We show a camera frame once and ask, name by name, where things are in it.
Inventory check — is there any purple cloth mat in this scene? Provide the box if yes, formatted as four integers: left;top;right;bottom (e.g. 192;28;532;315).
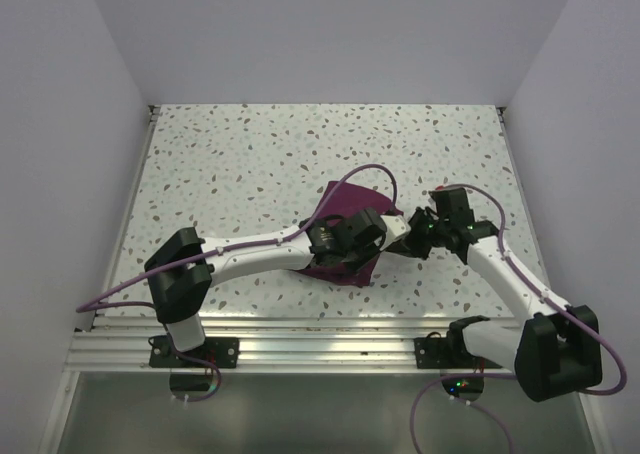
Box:
297;183;402;288

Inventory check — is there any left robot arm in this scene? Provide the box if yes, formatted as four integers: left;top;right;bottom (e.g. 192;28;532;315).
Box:
145;208;411;367

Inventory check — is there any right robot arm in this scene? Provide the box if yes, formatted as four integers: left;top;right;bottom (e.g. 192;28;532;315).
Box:
389;209;602;402

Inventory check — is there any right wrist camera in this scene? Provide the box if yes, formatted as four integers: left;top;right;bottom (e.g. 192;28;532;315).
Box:
430;187;475;229

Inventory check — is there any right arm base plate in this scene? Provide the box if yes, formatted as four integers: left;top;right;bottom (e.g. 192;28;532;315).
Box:
413;336;501;370

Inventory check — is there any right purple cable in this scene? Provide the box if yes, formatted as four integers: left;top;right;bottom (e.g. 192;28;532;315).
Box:
410;183;629;454

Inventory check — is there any purple cable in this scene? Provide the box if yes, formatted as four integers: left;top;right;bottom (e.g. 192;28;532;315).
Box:
74;164;399;403
410;183;629;454

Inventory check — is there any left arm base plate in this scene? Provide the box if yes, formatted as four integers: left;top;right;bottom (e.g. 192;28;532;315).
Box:
148;335;240;369

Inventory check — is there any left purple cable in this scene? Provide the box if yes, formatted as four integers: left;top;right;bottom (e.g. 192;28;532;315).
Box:
74;164;399;403

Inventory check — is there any aluminium rail frame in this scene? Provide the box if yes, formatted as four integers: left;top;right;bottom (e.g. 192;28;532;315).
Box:
41;104;601;453

